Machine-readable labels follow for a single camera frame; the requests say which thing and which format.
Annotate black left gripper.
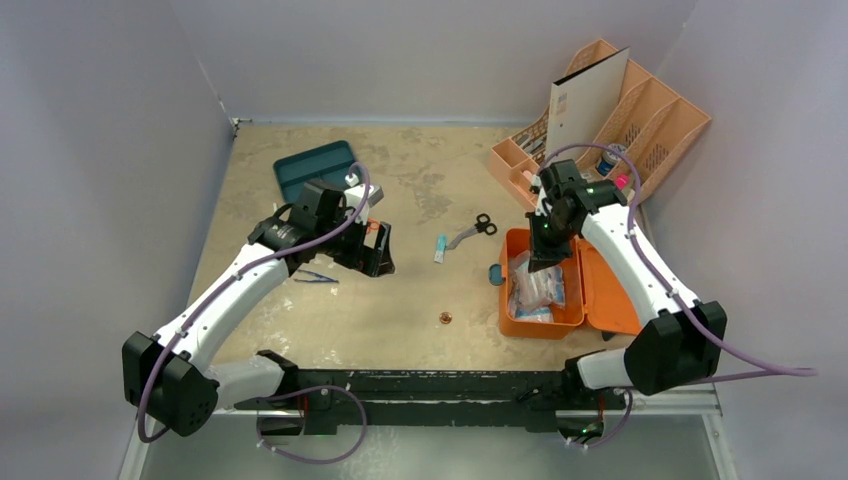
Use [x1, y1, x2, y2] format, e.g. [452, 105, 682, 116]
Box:
[316, 207, 392, 277]

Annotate white gloves bag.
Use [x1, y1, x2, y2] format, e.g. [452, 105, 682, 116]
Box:
[508, 251, 553, 324]

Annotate orange handled scissors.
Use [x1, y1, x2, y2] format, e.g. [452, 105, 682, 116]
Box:
[366, 218, 383, 234]

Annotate blue plastic tweezers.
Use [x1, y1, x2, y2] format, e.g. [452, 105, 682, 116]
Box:
[293, 269, 339, 284]

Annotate teal sachet strip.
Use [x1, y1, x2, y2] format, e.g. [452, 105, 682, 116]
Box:
[433, 234, 448, 264]

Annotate black handled bandage scissors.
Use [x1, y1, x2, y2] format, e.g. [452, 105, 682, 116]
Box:
[445, 213, 498, 251]

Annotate teal plastic tray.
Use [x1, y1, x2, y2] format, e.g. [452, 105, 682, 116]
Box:
[272, 140, 356, 203]

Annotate adhesive bandages bag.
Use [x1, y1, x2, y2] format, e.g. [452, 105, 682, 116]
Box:
[513, 262, 566, 310]

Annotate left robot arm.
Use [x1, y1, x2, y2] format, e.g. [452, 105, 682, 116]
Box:
[122, 174, 394, 442]

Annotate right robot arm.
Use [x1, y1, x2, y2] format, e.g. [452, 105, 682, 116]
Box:
[527, 160, 727, 407]

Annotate orange medicine kit box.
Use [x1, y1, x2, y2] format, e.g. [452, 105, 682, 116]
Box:
[498, 228, 641, 340]

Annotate teal box latch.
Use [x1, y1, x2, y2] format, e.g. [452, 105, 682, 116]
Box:
[488, 263, 506, 286]

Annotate pink marker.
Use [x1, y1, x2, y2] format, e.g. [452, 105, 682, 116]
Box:
[614, 174, 630, 190]

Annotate white binder folder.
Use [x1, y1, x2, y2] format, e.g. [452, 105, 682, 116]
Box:
[545, 47, 630, 157]

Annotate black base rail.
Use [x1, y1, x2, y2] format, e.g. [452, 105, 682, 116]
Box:
[236, 369, 626, 437]

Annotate aluminium frame rail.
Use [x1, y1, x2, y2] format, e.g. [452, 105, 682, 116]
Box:
[613, 387, 739, 479]

